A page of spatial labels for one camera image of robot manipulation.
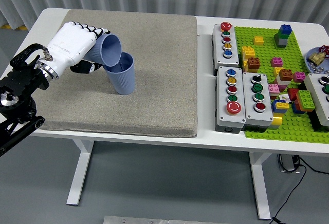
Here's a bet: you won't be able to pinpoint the four-button box, black knob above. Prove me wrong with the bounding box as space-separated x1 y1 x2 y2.
242 71 274 132

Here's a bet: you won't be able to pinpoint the blue and yellow brick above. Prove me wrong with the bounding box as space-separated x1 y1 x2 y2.
271 99 290 114

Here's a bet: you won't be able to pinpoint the green brick baseplate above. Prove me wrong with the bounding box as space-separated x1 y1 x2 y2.
232 26 329 144

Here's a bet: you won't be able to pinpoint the black power cable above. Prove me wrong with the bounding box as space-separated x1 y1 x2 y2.
267 164 307 224
298 156 329 175

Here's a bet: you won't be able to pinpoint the grey power adapter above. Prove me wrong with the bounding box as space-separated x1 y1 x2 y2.
277 154 300 173

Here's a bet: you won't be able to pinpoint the white table leg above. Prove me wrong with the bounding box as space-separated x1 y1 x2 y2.
66 138 95 206
248 151 272 220

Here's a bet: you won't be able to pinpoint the blue toy brick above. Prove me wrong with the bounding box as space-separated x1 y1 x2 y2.
279 24 293 36

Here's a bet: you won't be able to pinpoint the brown toy brick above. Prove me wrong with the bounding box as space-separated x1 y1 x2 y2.
278 69 293 82
246 57 261 73

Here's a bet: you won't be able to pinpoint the gold metal fitting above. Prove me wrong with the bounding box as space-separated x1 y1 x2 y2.
308 51 325 64

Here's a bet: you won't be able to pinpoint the white toy brick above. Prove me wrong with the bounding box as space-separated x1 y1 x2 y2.
275 76 293 86

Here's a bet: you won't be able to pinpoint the blue ribbed cup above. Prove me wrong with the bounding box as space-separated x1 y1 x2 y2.
86 33 123 67
104 51 136 96

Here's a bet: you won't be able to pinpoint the white-topped button control box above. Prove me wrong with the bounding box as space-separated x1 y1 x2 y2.
304 72 329 127

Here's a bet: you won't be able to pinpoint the grey-brown mat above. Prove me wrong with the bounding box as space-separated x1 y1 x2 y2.
33 9 198 138

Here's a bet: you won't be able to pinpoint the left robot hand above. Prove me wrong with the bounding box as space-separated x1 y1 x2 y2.
41 21 111 75

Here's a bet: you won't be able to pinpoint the light green toy brick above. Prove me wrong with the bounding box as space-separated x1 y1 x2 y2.
296 89 316 111

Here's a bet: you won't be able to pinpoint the blue plate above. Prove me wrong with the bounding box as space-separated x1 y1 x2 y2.
305 47 329 73

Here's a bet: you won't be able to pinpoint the five-button box, large stop button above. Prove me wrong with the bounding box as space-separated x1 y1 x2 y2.
215 66 246 134

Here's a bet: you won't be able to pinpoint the dark green toy brick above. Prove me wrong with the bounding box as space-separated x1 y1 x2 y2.
273 32 290 41

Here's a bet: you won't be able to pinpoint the red toy brick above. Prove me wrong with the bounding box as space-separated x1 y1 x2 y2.
287 87 300 102

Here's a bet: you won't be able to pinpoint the five-button box, small stop button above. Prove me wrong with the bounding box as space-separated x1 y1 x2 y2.
211 22 240 77

